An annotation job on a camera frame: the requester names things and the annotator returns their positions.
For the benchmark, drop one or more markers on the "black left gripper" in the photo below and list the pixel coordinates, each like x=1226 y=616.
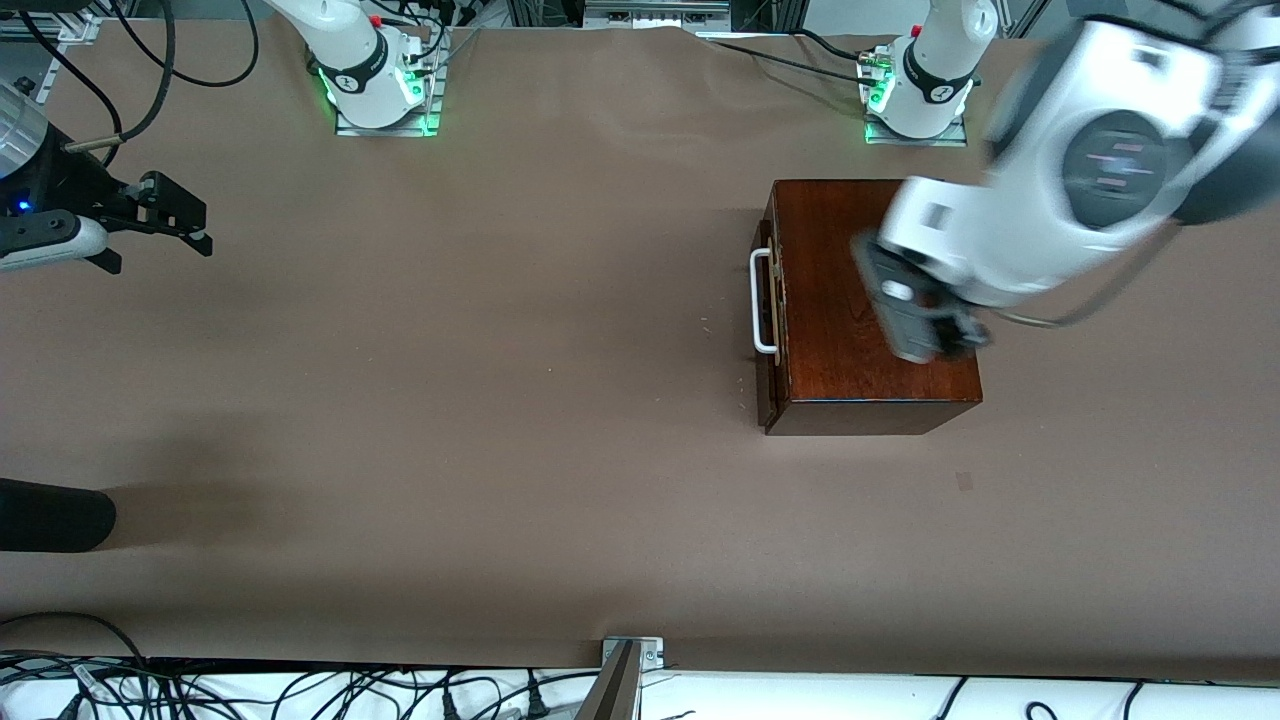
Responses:
x=948 y=336

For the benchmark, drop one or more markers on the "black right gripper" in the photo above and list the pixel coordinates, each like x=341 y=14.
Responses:
x=72 y=183

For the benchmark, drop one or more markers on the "wooden drawer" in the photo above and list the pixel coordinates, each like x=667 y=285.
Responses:
x=772 y=400

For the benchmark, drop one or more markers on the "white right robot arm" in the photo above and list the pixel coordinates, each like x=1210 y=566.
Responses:
x=350 y=50

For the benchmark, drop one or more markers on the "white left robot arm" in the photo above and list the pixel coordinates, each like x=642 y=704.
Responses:
x=1050 y=200

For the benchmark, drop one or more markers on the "dark wooden box casing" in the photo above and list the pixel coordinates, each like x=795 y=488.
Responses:
x=830 y=330

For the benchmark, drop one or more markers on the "black cylinder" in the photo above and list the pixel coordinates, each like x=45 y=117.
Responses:
x=50 y=515

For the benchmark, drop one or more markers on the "brown table cover sheet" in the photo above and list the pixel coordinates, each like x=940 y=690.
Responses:
x=500 y=450

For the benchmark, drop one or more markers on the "grey device box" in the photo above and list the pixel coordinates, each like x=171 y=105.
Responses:
x=650 y=12

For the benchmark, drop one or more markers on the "black power plug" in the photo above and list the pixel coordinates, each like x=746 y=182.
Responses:
x=447 y=705
x=535 y=700

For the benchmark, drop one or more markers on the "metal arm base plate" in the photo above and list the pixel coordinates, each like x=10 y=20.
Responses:
x=950 y=138
x=432 y=100

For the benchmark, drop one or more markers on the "aluminium frame rail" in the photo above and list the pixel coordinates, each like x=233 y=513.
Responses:
x=50 y=25

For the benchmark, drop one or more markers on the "small metal bracket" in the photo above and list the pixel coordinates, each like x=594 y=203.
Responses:
x=650 y=652

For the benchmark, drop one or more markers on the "dark camera mount pole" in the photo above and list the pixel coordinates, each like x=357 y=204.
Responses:
x=612 y=695

